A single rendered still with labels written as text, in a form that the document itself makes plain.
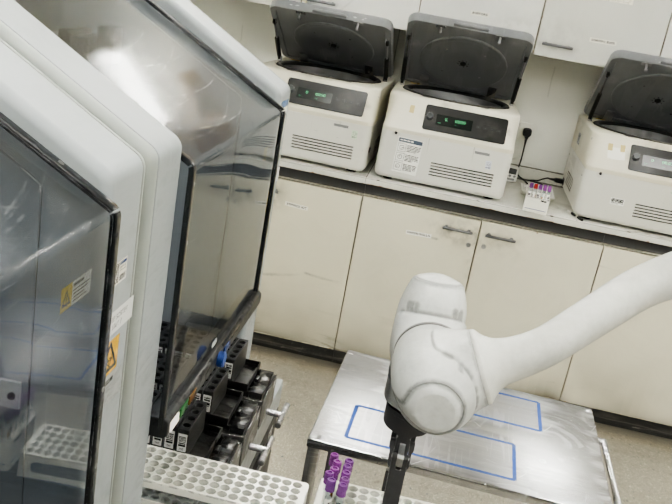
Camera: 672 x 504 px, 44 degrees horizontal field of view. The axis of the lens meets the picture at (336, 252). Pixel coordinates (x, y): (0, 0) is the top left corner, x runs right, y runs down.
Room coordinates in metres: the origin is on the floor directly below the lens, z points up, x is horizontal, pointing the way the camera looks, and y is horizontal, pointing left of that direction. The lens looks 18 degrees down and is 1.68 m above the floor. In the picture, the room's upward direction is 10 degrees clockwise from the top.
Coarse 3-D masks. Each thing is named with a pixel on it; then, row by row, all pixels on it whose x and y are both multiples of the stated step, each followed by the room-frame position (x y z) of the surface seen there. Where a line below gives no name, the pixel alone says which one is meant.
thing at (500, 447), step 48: (336, 384) 1.70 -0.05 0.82; (384, 384) 1.74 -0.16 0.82; (336, 432) 1.49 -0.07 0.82; (384, 432) 1.53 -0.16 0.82; (480, 432) 1.60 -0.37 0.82; (528, 432) 1.64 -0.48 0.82; (576, 432) 1.68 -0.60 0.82; (480, 480) 1.41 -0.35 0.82; (528, 480) 1.44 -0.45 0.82; (576, 480) 1.48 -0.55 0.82
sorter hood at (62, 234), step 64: (0, 128) 0.87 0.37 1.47; (0, 192) 0.75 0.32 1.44; (64, 192) 0.83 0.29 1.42; (0, 256) 0.66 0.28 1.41; (64, 256) 0.75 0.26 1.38; (0, 320) 0.64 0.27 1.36; (64, 320) 0.76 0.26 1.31; (0, 384) 0.64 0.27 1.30; (64, 384) 0.77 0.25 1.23; (0, 448) 0.65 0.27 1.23; (64, 448) 0.79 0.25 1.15
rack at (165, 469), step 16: (160, 448) 1.26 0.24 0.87; (160, 464) 1.21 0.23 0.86; (176, 464) 1.23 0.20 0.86; (192, 464) 1.23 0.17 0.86; (208, 464) 1.23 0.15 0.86; (224, 464) 1.24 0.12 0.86; (144, 480) 1.16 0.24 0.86; (160, 480) 1.17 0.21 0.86; (176, 480) 1.17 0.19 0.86; (192, 480) 1.19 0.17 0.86; (208, 480) 1.19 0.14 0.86; (224, 480) 1.20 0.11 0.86; (240, 480) 1.22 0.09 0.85; (256, 480) 1.22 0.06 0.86; (272, 480) 1.23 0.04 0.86; (288, 480) 1.23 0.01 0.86; (144, 496) 1.19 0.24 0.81; (160, 496) 1.17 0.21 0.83; (176, 496) 1.20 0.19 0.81; (192, 496) 1.15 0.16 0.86; (208, 496) 1.15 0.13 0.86; (224, 496) 1.17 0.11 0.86; (240, 496) 1.16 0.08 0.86; (256, 496) 1.18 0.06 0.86; (272, 496) 1.18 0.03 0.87; (288, 496) 1.19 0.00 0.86; (304, 496) 1.19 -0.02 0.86
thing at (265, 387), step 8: (256, 376) 1.70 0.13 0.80; (264, 376) 1.68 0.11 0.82; (272, 376) 1.70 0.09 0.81; (256, 384) 1.64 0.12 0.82; (264, 384) 1.64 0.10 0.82; (272, 384) 1.68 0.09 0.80; (248, 392) 1.60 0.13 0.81; (256, 392) 1.60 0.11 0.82; (264, 392) 1.62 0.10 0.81; (272, 392) 1.70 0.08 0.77; (248, 400) 1.59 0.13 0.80; (256, 400) 1.59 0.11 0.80; (264, 400) 1.60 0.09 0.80; (272, 400) 1.72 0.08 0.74; (264, 408) 1.62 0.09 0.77; (288, 408) 1.68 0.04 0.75; (264, 416) 1.64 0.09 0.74; (280, 416) 1.63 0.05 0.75; (280, 424) 1.60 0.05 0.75
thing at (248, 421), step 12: (240, 408) 1.51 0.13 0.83; (252, 408) 1.53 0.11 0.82; (240, 420) 1.48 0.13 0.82; (252, 420) 1.50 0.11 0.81; (228, 432) 1.44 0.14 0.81; (240, 432) 1.45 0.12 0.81; (252, 432) 1.52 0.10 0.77; (252, 444) 1.50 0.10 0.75; (240, 456) 1.44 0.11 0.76; (264, 456) 1.46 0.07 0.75
